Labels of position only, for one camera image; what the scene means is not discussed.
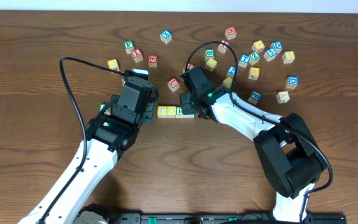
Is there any blue L block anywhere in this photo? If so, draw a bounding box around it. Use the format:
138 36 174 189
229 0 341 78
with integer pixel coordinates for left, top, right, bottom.
185 113 195 118

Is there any green R block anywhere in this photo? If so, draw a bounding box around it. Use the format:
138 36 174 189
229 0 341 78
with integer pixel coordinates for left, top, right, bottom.
175 106 185 118

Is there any yellow C block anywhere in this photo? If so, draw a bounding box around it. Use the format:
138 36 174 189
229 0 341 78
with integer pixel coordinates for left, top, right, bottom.
157 106 167 118

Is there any yellow O block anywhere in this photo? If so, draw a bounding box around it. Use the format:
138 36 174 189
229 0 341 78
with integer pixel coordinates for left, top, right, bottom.
167 106 177 118

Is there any red Q block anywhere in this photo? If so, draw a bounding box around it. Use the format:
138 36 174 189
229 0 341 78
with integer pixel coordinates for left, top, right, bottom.
148 55 158 68

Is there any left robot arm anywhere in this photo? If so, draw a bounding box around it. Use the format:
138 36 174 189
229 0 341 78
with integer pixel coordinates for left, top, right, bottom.
20 95 155 224

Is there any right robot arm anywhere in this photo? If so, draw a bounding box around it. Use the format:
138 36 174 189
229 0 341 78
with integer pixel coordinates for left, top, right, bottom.
180 87 332 222

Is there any green J block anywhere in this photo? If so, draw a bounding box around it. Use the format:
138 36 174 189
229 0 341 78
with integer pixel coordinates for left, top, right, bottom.
99 103 111 115

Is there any red U block centre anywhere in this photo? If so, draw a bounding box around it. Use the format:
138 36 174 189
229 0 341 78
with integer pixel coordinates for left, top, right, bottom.
167 77 180 92

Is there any yellow S block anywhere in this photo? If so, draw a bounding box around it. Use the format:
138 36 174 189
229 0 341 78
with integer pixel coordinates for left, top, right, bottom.
222 77 233 89

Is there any red I block centre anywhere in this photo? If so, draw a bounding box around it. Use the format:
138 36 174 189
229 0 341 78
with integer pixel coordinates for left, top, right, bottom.
183 63 195 72

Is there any red i block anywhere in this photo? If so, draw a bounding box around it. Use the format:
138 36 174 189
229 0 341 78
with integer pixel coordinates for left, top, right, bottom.
183 63 195 72
218 40 229 54

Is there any yellow block centre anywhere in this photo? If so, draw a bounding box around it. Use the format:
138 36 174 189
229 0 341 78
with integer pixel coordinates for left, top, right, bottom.
205 58 218 72

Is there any blue 2 block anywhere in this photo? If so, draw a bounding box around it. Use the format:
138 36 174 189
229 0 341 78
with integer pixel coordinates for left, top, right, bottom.
226 65 239 78

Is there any green B block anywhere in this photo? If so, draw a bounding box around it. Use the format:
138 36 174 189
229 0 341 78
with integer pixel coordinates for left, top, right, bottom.
204 49 216 61

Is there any blue P block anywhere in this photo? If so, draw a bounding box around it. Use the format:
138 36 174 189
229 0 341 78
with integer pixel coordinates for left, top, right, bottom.
248 91 262 105

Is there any red I block upper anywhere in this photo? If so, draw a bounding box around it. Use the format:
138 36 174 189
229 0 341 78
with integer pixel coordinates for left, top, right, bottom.
218 40 229 54

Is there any blue T block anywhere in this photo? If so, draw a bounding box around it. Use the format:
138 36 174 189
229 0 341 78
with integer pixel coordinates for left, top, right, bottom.
238 54 250 68

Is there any yellow block far left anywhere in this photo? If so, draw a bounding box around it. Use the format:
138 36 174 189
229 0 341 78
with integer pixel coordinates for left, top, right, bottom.
108 59 120 71

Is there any red X block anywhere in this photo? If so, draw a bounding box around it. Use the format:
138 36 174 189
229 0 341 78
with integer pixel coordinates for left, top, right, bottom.
131 49 144 63

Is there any green Z block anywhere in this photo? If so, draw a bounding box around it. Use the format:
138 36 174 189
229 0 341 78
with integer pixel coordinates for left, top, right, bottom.
249 52 260 65

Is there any red M block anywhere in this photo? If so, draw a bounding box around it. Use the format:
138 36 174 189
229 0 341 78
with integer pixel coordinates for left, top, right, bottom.
225 27 237 40

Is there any blue X block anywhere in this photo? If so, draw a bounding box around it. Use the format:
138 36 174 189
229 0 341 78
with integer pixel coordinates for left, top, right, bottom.
160 30 172 44

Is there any green F block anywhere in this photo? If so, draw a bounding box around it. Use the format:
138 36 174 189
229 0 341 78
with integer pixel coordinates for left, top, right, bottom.
124 40 135 54

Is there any yellow block upper right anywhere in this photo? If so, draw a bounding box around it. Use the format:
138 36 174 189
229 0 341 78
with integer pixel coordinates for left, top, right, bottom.
252 40 265 54

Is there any plain L block green 7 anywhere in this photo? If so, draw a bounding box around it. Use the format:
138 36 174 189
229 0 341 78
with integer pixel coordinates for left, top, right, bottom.
276 91 290 104

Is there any blue 5 block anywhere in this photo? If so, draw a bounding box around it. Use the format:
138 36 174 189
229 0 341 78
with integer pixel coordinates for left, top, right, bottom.
264 48 277 62

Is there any blue D block upper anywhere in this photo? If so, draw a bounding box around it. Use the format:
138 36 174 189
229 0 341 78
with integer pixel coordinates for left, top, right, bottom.
270 41 283 54

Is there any blue d block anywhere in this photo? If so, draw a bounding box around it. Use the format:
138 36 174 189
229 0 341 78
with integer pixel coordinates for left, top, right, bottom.
270 41 283 54
285 76 299 89

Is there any blue D block lower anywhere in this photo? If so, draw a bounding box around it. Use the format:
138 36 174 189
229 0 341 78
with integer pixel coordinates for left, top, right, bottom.
285 76 299 89

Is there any yellow B block far right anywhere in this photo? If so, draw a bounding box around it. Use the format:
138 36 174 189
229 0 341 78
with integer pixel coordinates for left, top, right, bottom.
282 51 295 64

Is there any right black cable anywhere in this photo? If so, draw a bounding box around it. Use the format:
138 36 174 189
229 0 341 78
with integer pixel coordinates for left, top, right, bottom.
185 40 334 222

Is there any black cable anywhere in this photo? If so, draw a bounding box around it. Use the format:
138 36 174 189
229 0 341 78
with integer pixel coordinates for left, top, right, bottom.
37 56 127 224
185 40 334 222

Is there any left black cable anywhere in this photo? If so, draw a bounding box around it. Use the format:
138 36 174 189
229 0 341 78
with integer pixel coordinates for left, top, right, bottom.
37 56 127 224

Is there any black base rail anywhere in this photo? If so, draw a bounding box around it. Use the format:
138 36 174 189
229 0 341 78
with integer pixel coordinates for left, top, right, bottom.
108 212 347 224

